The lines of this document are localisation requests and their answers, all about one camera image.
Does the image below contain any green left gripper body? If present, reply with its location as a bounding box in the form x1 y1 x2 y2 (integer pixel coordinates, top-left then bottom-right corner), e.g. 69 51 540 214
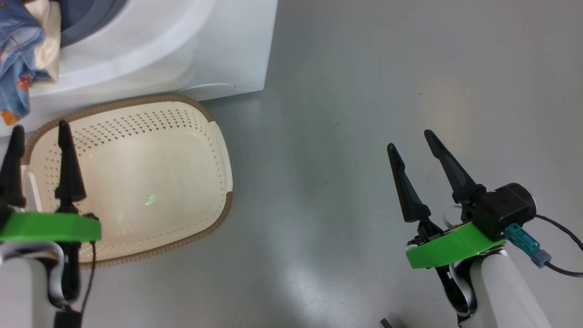
0 200 102 244

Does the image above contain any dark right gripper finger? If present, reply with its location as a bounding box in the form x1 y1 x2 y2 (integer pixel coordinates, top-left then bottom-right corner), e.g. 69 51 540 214
424 129 487 205
387 143 432 224

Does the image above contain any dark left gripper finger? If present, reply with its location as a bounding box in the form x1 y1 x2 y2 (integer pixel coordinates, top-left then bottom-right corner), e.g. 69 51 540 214
55 119 87 214
0 125 26 208

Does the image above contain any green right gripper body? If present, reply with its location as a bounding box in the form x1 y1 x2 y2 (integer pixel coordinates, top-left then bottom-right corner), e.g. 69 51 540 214
405 219 507 270

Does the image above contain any blue cartoon print garment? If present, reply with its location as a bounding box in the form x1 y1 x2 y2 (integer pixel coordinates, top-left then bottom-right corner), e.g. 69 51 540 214
0 0 51 126

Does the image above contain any cream orange cartoon garment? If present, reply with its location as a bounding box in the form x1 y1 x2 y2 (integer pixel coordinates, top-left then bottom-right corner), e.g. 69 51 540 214
25 0 62 85

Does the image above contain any grey rubber door gasket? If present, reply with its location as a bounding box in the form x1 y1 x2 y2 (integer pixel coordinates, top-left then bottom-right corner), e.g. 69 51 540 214
59 0 128 48

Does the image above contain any white front-load washing machine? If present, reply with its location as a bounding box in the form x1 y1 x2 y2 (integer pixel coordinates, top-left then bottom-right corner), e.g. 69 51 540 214
0 0 278 137

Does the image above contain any cream perforated laundry basket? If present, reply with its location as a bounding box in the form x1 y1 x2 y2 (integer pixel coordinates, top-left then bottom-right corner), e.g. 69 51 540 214
20 93 234 269

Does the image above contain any round white filter cover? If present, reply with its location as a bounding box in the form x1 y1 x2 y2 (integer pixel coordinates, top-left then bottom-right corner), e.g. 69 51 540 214
182 83 237 98

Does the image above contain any thin black cable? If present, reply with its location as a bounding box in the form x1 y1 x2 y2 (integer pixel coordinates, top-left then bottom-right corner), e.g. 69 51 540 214
68 214 98 328
533 214 583 277

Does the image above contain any teal cable connector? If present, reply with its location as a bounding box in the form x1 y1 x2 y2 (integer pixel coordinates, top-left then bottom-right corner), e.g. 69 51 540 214
505 222 552 269

